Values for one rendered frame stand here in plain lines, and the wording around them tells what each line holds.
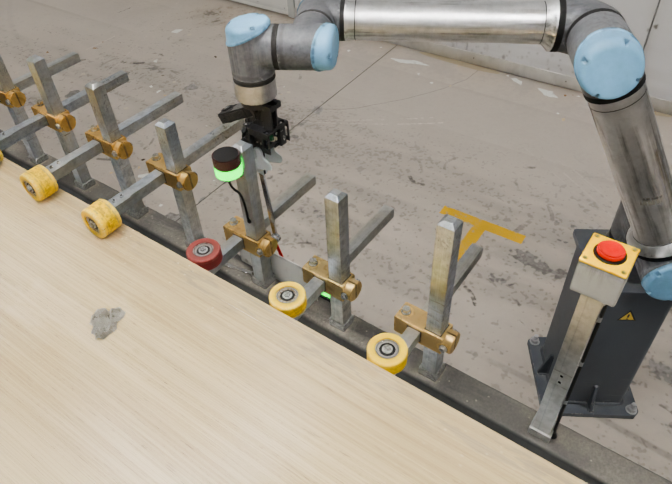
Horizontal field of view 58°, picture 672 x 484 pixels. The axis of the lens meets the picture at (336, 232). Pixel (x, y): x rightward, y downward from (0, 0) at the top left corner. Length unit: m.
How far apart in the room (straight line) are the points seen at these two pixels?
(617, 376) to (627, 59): 1.21
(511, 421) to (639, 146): 0.63
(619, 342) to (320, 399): 1.14
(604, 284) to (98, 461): 0.88
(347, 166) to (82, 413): 2.19
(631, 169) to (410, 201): 1.65
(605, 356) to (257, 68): 1.39
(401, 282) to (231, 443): 1.54
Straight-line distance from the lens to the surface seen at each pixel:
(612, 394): 2.28
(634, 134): 1.35
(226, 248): 1.48
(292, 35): 1.23
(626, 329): 1.99
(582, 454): 1.39
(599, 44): 1.23
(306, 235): 2.74
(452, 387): 1.41
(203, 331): 1.27
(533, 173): 3.19
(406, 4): 1.34
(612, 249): 0.98
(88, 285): 1.44
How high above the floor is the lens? 1.87
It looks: 43 degrees down
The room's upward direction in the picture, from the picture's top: 3 degrees counter-clockwise
